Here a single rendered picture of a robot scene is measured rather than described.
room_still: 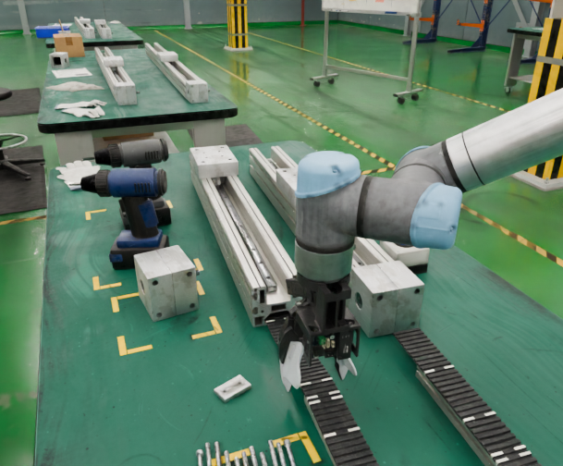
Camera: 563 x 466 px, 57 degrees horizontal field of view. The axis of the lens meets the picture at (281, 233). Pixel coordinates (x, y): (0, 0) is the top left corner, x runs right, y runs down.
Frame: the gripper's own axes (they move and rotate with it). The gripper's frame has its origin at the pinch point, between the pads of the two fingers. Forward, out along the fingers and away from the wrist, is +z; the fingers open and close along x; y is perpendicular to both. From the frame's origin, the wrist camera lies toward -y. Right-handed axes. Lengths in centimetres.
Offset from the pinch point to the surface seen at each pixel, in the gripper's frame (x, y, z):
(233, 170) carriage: 4, -75, -7
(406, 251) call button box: 30.3, -26.8, -2.8
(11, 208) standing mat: -100, -285, 79
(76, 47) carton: -53, -399, -4
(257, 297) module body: -4.0, -18.8, -3.1
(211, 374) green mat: -14.5, -8.3, 3.1
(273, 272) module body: 1.9, -29.1, -1.4
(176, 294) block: -17.7, -26.3, -1.6
